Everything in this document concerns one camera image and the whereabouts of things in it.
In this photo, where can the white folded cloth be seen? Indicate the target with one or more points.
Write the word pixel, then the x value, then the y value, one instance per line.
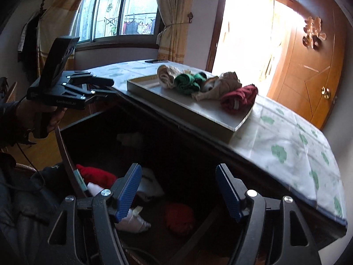
pixel 150 189

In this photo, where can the window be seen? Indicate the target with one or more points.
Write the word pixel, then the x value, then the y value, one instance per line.
pixel 110 11

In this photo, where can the brass door knob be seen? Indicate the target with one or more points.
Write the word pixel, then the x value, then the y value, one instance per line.
pixel 326 91

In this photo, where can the black phone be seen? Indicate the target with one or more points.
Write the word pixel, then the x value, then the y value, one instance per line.
pixel 155 61

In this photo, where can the bright red garment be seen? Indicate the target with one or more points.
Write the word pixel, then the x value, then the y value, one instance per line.
pixel 96 176

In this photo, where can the curtain wall hook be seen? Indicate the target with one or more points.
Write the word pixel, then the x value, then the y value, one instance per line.
pixel 190 16

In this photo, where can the person's left hand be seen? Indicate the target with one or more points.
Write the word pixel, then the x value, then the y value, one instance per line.
pixel 55 121

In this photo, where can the beige curtain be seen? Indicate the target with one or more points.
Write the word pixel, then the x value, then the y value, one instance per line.
pixel 176 33
pixel 55 19

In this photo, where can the dark red garment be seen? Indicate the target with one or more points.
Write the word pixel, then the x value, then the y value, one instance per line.
pixel 179 218

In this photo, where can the dark jacket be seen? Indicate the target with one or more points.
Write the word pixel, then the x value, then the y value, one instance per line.
pixel 24 212

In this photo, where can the brown door frame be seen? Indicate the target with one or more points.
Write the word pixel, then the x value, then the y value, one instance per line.
pixel 217 33

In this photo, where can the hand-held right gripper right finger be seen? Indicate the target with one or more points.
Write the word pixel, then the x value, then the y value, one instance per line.
pixel 229 193

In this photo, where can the green underwear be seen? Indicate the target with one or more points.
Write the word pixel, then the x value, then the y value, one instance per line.
pixel 187 84

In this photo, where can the white green printed tablecloth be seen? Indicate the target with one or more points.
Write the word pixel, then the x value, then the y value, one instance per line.
pixel 281 132

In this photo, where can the white garment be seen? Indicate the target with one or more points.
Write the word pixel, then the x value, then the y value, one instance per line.
pixel 95 190

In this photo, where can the grey tray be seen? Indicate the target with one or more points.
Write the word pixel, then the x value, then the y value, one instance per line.
pixel 198 116

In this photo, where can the person's left forearm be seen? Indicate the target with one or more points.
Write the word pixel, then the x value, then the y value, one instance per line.
pixel 11 127

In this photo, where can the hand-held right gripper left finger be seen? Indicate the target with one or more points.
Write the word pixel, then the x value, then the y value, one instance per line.
pixel 128 193

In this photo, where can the open dark wooden drawer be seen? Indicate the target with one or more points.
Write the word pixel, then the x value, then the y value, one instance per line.
pixel 262 182

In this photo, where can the gold door ornament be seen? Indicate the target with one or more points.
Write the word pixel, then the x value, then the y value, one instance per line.
pixel 313 33

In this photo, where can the pink beige underwear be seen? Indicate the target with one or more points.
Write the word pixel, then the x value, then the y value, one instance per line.
pixel 220 87

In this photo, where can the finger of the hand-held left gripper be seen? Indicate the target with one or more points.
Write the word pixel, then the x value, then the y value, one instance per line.
pixel 102 82
pixel 104 96

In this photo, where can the white pink sock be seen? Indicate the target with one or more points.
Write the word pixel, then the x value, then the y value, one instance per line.
pixel 132 222

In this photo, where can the cream underwear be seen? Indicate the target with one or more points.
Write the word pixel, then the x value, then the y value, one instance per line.
pixel 166 77

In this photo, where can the wooden door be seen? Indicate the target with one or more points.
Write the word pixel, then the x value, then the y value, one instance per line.
pixel 303 74

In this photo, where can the dark wooden drawer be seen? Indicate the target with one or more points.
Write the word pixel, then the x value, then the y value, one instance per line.
pixel 262 182
pixel 176 157

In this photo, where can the maroon underwear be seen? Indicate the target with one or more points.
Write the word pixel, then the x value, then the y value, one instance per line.
pixel 240 96

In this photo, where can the hanging dark clothes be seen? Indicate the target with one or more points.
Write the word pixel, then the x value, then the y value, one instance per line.
pixel 29 49

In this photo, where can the grey metal drawer bracket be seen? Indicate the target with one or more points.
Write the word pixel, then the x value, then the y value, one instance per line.
pixel 80 182

